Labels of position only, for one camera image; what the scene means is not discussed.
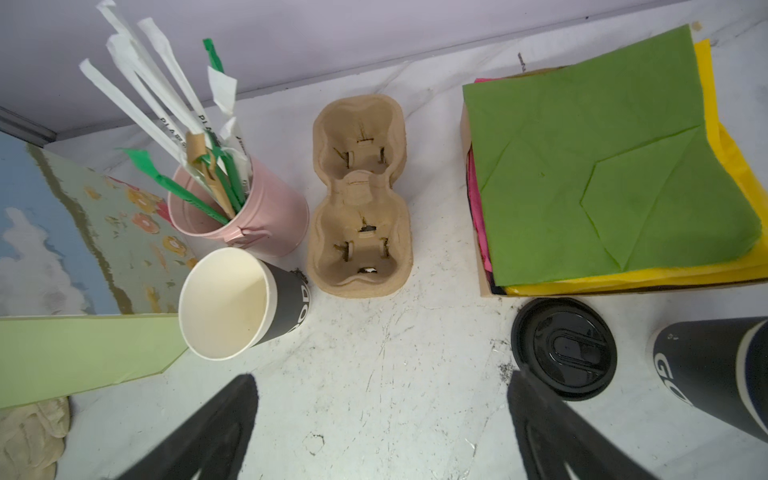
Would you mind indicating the pink straw holder cup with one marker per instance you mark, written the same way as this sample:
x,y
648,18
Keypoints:
x,y
272,223

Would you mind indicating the green paper gift bag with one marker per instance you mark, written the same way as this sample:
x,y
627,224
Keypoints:
x,y
91,273

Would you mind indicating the pink napkin stack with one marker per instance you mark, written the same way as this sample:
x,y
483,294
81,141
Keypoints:
x,y
474,197

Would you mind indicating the green napkin stack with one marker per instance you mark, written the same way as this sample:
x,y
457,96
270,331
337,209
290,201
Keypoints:
x,y
603,167

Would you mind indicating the black white paper coffee cup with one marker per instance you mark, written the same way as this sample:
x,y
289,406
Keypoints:
x,y
717,366

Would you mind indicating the brown pulp cup carriers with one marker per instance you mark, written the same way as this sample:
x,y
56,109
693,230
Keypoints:
x,y
360,240

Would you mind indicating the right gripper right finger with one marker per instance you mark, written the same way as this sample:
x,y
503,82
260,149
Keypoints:
x,y
555,442

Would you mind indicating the stacked paper coffee cup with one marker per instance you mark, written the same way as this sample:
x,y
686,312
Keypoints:
x,y
232,301

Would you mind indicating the cardboard napkin box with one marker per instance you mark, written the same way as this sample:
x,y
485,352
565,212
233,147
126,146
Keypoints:
x,y
746,270

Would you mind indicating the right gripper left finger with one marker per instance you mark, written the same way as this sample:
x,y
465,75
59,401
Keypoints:
x,y
212,443

